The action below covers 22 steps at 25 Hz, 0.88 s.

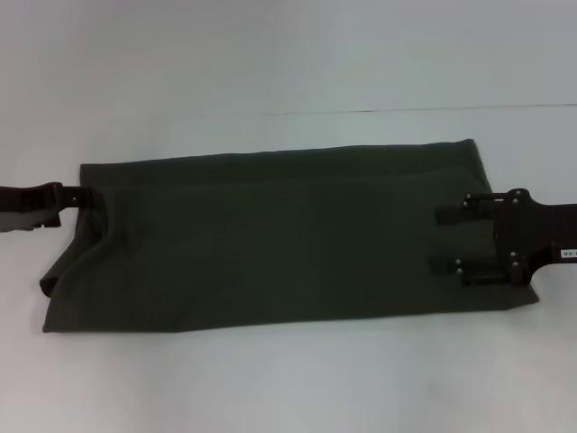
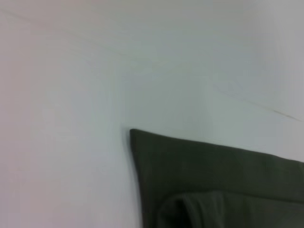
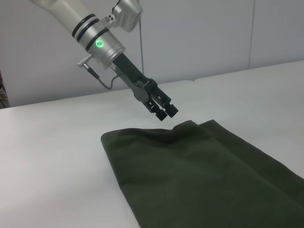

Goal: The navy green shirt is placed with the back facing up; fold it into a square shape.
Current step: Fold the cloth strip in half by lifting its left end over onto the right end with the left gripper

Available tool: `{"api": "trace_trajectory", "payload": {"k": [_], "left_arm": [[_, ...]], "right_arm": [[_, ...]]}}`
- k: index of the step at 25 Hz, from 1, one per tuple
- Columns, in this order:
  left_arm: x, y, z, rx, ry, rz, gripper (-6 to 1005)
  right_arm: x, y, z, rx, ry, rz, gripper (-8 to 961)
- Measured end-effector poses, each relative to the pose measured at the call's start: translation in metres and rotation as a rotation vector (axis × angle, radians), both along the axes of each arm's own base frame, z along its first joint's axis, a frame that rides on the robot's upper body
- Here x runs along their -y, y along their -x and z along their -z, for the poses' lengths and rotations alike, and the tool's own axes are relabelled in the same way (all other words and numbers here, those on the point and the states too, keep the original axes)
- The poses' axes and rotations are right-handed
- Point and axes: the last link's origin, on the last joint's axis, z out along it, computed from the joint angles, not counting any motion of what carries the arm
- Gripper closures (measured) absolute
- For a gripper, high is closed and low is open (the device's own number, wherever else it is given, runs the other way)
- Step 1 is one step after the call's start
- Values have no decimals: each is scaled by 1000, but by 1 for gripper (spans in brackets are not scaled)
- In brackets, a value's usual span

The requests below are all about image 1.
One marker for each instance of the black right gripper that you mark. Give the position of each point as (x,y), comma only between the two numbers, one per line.
(532,239)

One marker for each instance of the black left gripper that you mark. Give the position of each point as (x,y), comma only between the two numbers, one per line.
(22,205)

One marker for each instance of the dark green shirt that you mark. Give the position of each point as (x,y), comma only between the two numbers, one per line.
(288,234)

